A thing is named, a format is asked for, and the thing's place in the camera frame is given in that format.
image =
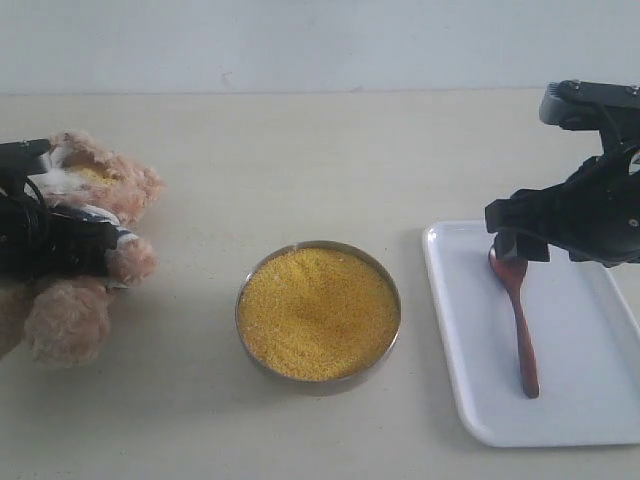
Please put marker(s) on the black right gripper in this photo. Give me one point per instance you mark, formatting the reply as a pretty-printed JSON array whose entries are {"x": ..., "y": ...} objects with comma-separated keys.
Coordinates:
[{"x": 594, "y": 214}]

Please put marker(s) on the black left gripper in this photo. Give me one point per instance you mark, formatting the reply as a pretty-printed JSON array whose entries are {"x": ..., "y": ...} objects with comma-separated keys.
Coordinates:
[{"x": 38, "y": 240}]

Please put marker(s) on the tan teddy bear striped shirt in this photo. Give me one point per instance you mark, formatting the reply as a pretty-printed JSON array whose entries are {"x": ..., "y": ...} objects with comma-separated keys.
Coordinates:
[{"x": 69, "y": 207}]

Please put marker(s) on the dark red wooden spoon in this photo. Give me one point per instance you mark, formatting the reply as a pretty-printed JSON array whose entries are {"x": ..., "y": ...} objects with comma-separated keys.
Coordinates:
[{"x": 511, "y": 273}]

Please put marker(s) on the white rectangular tray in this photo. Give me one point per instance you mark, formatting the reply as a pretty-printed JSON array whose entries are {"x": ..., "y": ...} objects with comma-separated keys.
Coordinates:
[{"x": 585, "y": 338}]

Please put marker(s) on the yellow millet grains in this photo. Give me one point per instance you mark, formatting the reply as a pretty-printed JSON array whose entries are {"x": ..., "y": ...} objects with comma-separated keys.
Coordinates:
[{"x": 320, "y": 310}]

